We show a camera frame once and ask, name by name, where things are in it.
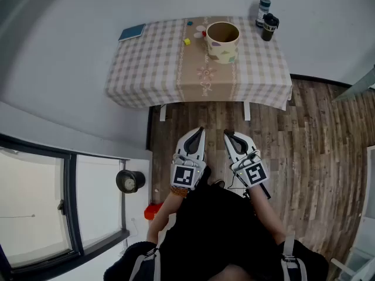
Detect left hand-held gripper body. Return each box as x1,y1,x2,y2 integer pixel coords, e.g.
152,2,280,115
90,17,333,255
171,152,207,191

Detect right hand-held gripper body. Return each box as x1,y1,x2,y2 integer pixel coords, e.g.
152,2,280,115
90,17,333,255
230,150,272,200

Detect person's left forearm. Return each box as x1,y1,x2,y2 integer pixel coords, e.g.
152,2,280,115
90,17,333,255
146,190,188,244

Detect person's right forearm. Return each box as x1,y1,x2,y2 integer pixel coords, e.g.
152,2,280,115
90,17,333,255
250,186,287,243

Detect red plastic box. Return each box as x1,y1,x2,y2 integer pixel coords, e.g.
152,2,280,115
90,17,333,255
144,202,165,221

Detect black flower pot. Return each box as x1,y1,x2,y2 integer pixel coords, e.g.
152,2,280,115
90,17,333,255
115,169,146,193

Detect person's black clothing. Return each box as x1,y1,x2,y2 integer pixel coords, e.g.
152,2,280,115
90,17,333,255
104,165,330,281

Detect beige checked tablecloth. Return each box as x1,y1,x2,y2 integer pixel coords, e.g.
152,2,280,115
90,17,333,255
104,16,293,111

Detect round cream cardboard bucket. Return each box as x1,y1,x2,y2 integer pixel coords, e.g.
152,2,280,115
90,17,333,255
206,21,240,64

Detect black tumbler cup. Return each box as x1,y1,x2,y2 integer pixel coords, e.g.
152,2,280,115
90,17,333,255
261,12,280,42

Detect blue notebook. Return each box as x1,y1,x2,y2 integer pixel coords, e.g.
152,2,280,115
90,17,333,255
118,23,146,42

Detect grey glass partition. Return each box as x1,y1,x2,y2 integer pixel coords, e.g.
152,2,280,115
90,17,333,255
332,65,375,102

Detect clear bottle with teal lid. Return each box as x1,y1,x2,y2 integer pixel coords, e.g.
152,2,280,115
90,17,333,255
255,0,271,28

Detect orange beaded bracelet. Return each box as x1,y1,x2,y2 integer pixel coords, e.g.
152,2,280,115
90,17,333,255
169,185,189,198

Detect grey right shoulder strap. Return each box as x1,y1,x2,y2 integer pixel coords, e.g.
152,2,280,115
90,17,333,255
280,232,308,281

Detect grey shoulder strap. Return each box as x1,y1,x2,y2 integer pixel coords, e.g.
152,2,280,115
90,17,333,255
280,232,308,281
128,246,161,281

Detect grey left shoulder strap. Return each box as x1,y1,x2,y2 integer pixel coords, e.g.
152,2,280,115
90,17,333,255
128,246,161,281

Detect black window frame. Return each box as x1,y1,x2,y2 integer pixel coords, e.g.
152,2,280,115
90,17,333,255
0,133,130,281

